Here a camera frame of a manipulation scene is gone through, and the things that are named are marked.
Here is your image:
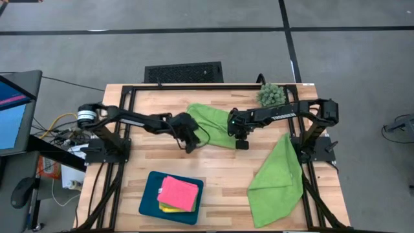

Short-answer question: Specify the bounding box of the black floor stand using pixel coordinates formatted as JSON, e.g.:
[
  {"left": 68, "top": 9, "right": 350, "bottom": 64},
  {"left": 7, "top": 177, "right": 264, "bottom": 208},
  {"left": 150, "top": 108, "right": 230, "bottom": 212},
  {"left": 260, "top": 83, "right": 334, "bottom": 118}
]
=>
[{"left": 381, "top": 113, "right": 414, "bottom": 144}]

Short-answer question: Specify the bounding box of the black computer mouse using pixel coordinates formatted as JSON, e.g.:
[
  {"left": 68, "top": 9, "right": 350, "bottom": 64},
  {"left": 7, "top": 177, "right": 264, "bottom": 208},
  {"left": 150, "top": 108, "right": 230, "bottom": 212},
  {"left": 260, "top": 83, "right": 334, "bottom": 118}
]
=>
[{"left": 9, "top": 177, "right": 36, "bottom": 210}]

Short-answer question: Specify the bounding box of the teal plastic tray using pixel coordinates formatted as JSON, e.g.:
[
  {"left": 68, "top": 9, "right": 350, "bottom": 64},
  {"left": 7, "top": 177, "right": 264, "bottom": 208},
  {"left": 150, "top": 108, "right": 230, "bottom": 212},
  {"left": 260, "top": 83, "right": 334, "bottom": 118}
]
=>
[{"left": 138, "top": 170, "right": 205, "bottom": 226}]

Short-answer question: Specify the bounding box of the artificial green plant in pot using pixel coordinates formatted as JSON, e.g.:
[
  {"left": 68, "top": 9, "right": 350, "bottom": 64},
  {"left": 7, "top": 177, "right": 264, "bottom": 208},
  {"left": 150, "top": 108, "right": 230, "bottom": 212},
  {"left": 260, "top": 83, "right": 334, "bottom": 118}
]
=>
[{"left": 256, "top": 82, "right": 287, "bottom": 108}]

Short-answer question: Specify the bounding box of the computer monitor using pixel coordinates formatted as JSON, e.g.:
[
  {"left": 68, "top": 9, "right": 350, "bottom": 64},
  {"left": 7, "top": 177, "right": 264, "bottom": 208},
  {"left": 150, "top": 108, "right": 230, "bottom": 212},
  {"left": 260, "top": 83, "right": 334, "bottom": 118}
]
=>
[{"left": 0, "top": 69, "right": 43, "bottom": 157}]

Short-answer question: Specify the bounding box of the grey desk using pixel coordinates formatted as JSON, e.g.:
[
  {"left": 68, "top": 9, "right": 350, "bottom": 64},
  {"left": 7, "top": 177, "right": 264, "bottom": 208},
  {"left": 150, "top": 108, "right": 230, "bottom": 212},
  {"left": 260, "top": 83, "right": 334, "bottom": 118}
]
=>
[{"left": 0, "top": 151, "right": 41, "bottom": 233}]

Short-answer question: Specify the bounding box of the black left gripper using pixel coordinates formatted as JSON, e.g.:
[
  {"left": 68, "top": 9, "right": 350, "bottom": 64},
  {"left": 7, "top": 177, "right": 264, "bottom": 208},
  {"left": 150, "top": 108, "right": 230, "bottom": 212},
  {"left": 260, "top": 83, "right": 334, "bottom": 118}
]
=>
[{"left": 180, "top": 128, "right": 202, "bottom": 155}]

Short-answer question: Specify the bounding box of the yellow microfiber towel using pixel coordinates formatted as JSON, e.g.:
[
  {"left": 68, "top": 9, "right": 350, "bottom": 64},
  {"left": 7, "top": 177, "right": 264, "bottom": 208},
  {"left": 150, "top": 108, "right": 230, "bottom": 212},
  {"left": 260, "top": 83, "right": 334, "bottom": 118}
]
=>
[{"left": 158, "top": 202, "right": 188, "bottom": 214}]

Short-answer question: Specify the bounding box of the yellow cable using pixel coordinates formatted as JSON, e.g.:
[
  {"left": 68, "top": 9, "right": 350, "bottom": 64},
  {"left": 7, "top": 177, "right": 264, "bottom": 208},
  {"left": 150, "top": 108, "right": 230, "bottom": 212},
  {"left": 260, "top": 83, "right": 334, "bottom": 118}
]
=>
[{"left": 39, "top": 112, "right": 79, "bottom": 140}]

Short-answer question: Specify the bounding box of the white cable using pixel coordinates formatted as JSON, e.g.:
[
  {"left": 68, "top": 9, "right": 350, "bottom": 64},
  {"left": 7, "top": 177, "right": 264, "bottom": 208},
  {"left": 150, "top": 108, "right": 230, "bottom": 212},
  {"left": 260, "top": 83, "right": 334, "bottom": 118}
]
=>
[{"left": 50, "top": 177, "right": 82, "bottom": 208}]

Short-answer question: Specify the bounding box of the black support beam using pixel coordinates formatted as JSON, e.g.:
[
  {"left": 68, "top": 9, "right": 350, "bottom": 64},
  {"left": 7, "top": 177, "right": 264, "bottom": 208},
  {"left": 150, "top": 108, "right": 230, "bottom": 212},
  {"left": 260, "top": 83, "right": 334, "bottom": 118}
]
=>
[{"left": 27, "top": 134, "right": 89, "bottom": 173}]

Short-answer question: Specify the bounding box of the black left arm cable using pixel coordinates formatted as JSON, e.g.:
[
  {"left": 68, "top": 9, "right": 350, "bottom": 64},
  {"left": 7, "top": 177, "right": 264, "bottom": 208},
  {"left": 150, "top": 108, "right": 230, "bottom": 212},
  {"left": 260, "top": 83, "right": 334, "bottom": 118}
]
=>
[{"left": 163, "top": 118, "right": 212, "bottom": 150}]

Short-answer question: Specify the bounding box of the pink microfiber towel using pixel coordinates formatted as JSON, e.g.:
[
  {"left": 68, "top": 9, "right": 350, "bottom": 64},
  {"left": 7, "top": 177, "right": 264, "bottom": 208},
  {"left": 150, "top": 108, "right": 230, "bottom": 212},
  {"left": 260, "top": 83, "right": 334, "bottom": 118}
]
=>
[{"left": 157, "top": 175, "right": 200, "bottom": 213}]

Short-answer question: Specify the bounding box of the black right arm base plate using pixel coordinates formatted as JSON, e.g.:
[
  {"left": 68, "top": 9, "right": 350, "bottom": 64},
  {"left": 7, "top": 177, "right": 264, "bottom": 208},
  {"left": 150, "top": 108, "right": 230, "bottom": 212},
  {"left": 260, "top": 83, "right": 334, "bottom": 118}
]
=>
[{"left": 290, "top": 135, "right": 339, "bottom": 163}]

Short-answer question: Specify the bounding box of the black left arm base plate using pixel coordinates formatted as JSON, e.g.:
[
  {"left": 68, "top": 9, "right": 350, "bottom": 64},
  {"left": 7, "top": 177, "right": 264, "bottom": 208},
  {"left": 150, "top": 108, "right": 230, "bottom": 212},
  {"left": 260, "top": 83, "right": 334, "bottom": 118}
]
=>
[{"left": 83, "top": 137, "right": 132, "bottom": 164}]

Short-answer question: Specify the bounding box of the orange bag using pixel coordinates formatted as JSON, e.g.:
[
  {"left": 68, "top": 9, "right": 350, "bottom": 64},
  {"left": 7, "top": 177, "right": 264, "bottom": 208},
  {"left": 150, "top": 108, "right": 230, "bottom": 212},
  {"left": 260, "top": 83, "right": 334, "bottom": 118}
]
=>
[{"left": 36, "top": 155, "right": 62, "bottom": 181}]

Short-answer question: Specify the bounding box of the black floor cable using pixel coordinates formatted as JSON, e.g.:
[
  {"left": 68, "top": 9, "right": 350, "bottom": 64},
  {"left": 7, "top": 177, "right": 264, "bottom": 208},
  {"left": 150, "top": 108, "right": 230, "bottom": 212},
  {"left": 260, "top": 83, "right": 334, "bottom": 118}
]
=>
[{"left": 41, "top": 75, "right": 107, "bottom": 93}]

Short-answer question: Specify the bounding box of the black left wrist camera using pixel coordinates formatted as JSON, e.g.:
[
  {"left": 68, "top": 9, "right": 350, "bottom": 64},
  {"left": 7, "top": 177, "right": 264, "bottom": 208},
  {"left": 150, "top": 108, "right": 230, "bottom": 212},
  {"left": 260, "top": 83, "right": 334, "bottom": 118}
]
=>
[{"left": 170, "top": 112, "right": 199, "bottom": 132}]

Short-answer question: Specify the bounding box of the black aluminium table frame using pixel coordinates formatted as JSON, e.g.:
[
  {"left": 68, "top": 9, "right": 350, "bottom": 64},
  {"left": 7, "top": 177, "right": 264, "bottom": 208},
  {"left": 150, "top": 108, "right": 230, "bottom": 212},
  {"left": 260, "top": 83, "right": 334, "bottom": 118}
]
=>
[{"left": 73, "top": 82, "right": 352, "bottom": 233}]

